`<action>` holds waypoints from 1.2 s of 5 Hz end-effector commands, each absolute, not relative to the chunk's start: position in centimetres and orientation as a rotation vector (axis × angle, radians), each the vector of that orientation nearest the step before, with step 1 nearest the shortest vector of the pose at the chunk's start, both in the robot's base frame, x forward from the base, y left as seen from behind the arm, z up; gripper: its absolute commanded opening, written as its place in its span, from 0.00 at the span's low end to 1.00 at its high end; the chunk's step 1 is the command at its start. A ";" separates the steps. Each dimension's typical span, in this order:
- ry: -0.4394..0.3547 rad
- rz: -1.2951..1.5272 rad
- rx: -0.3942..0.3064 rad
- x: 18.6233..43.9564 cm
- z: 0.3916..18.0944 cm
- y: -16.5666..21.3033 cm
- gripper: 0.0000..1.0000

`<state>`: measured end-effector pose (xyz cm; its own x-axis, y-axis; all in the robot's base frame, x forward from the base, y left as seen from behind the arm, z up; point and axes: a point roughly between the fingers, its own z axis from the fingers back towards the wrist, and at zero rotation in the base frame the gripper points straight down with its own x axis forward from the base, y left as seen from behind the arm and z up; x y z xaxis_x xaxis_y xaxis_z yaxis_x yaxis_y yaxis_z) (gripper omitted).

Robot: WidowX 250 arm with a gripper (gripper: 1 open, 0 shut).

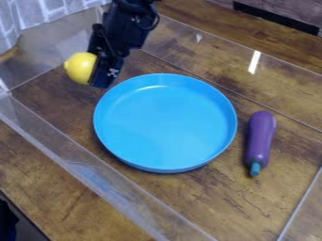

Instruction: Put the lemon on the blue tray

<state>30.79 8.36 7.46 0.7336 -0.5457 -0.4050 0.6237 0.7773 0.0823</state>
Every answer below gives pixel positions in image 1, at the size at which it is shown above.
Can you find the clear acrylic enclosure wall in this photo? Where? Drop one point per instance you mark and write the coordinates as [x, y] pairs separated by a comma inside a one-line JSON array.
[[81, 196]]

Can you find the white patterned curtain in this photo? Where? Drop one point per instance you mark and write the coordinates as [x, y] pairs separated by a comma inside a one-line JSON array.
[[21, 14]]

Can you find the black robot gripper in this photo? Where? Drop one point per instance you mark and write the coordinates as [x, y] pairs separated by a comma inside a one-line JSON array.
[[127, 23]]

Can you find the yellow lemon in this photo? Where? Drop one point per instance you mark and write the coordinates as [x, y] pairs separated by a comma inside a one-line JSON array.
[[79, 66]]

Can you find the blue round tray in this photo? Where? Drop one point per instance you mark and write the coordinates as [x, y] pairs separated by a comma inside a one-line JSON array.
[[164, 122]]

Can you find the purple toy eggplant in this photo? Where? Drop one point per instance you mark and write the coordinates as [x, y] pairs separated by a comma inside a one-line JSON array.
[[262, 124]]

